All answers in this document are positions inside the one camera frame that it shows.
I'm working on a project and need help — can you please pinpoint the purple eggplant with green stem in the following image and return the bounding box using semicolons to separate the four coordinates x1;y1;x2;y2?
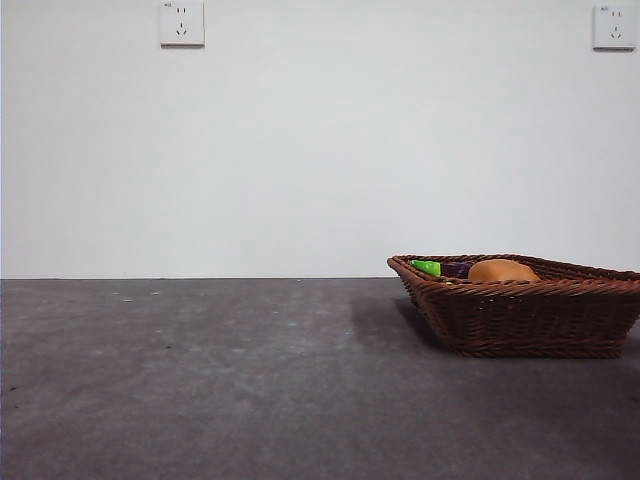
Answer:
409;258;474;280

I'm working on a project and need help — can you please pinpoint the brown potato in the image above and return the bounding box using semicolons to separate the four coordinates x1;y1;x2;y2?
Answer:
467;258;542;283

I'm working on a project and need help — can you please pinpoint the brown wicker basket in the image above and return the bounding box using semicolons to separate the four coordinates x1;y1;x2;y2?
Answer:
386;253;640;359

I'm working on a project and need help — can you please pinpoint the white wall socket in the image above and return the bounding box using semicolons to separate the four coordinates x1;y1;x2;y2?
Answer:
592;4;637;51
160;0;206;49

